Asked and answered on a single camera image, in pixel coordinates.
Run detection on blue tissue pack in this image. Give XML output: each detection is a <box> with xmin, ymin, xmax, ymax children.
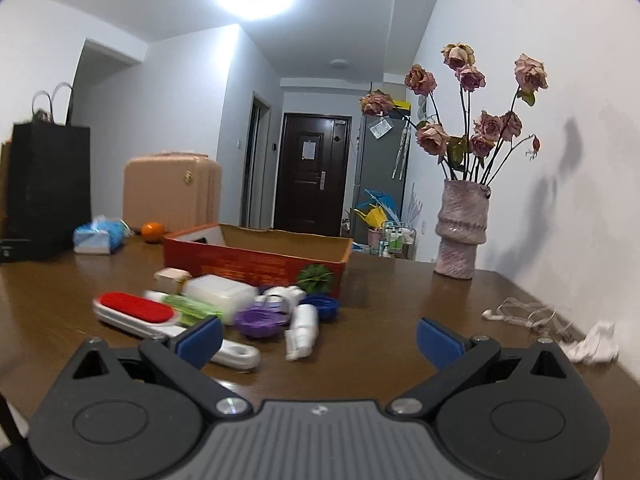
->
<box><xmin>73</xmin><ymin>216</ymin><xmax>134</xmax><ymax>256</ymax></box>

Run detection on crumpled white tissue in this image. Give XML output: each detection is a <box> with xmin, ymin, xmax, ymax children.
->
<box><xmin>559</xmin><ymin>321</ymin><xmax>620</xmax><ymax>365</ymax></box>

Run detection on dark brown entrance door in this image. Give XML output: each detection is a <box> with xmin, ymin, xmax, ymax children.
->
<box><xmin>273</xmin><ymin>113</ymin><xmax>350</xmax><ymax>236</ymax></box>

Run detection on white earphones cable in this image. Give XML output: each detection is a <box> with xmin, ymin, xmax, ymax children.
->
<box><xmin>480</xmin><ymin>296</ymin><xmax>576</xmax><ymax>340</ymax></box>

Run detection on pink small suitcase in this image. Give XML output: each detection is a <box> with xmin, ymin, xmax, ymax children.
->
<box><xmin>122</xmin><ymin>152</ymin><xmax>222</xmax><ymax>232</ymax></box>

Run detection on white tape roll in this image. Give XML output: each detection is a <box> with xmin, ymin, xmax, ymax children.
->
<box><xmin>254</xmin><ymin>285</ymin><xmax>307</xmax><ymax>314</ymax></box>

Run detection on green spray bottle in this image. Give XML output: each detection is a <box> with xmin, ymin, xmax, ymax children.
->
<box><xmin>143</xmin><ymin>290</ymin><xmax>224</xmax><ymax>327</ymax></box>

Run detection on black paper bag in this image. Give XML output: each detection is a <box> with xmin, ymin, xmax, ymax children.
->
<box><xmin>1</xmin><ymin>108</ymin><xmax>92</xmax><ymax>263</ymax></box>

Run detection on beige square charger plug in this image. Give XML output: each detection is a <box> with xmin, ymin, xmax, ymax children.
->
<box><xmin>153</xmin><ymin>268</ymin><xmax>192</xmax><ymax>295</ymax></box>

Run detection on purple gear-shaped lid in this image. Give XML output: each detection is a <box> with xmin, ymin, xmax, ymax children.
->
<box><xmin>234</xmin><ymin>307</ymin><xmax>288</xmax><ymax>339</ymax></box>

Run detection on grey refrigerator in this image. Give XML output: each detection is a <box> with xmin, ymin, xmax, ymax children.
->
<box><xmin>352</xmin><ymin>110</ymin><xmax>408</xmax><ymax>216</ymax></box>

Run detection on pink textured vase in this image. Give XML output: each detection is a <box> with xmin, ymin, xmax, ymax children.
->
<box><xmin>435</xmin><ymin>180</ymin><xmax>491</xmax><ymax>280</ymax></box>

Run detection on white small bottle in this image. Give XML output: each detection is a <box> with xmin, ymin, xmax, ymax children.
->
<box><xmin>284</xmin><ymin>304</ymin><xmax>319</xmax><ymax>361</ymax></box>

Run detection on orange cardboard box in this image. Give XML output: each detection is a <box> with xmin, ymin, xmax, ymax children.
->
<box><xmin>164</xmin><ymin>224</ymin><xmax>352</xmax><ymax>298</ymax></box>

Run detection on orange fruit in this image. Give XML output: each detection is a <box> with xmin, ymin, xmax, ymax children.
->
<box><xmin>140</xmin><ymin>222</ymin><xmax>165</xmax><ymax>244</ymax></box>

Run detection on dried pink roses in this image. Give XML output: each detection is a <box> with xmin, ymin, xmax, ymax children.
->
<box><xmin>358</xmin><ymin>41</ymin><xmax>550</xmax><ymax>187</ymax></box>

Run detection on yellow blue toy pile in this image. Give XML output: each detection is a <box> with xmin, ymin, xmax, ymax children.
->
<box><xmin>354</xmin><ymin>188</ymin><xmax>416</xmax><ymax>260</ymax></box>

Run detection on translucent white plastic box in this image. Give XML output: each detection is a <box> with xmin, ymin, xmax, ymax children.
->
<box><xmin>182</xmin><ymin>274</ymin><xmax>258</xmax><ymax>325</ymax></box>

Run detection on blue gear-shaped lid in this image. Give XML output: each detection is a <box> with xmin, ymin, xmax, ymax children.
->
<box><xmin>302</xmin><ymin>295</ymin><xmax>341</xmax><ymax>323</ymax></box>

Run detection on red white lint brush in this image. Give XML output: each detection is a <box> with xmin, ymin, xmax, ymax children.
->
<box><xmin>92</xmin><ymin>292</ymin><xmax>260</xmax><ymax>372</ymax></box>

